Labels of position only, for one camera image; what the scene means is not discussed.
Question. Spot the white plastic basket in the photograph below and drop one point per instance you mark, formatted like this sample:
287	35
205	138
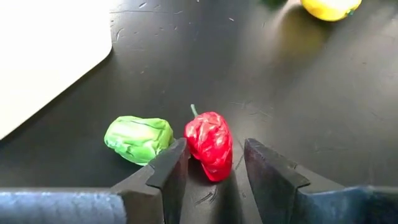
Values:
46	46

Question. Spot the yellow lemon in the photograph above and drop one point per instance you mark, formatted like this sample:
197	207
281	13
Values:
329	9

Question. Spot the small green pepper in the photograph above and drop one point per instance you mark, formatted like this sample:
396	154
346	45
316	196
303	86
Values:
136	140

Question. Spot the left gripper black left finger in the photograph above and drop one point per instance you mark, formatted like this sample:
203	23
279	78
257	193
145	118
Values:
168	174

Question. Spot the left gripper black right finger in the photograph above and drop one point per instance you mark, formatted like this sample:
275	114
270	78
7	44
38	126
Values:
270	186

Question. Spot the small red pepper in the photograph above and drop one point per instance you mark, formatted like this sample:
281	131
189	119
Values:
211	146

